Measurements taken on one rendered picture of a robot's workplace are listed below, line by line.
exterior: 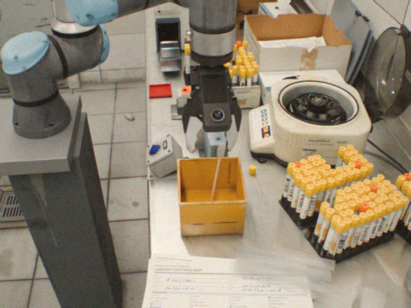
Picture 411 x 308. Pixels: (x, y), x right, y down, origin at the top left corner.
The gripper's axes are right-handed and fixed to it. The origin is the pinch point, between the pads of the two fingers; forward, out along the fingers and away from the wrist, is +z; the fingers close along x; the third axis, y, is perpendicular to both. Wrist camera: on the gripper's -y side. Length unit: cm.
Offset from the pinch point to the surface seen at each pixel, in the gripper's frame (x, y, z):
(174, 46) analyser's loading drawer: 7, 69, 12
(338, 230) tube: -22.1, -14.9, 7.6
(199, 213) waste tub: 2.6, -6.5, 10.8
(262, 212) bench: -11.4, -0.6, 17.7
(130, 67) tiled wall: 39, 206, 95
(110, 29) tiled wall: 50, 205, 65
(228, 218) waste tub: -3.2, -6.5, 12.5
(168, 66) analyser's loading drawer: 9, 58, 14
